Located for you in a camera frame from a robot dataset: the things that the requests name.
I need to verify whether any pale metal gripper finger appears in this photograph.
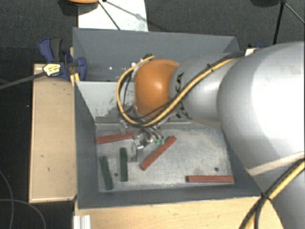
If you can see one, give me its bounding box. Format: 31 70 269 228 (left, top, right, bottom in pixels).
131 140 139 163
138 139 146 157

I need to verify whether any dark green flat block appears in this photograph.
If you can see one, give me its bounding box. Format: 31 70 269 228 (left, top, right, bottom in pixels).
99 156 114 191
119 147 129 182

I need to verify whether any pale wood flat board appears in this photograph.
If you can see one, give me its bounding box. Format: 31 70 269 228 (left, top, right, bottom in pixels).
28 63 78 204

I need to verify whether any grey metal bin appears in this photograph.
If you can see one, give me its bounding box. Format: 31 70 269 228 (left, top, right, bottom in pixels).
72 27 262 210

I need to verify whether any red-brown flat block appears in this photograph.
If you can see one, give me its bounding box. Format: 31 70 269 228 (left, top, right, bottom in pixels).
95 130 142 145
140 135 178 171
185 175 234 184

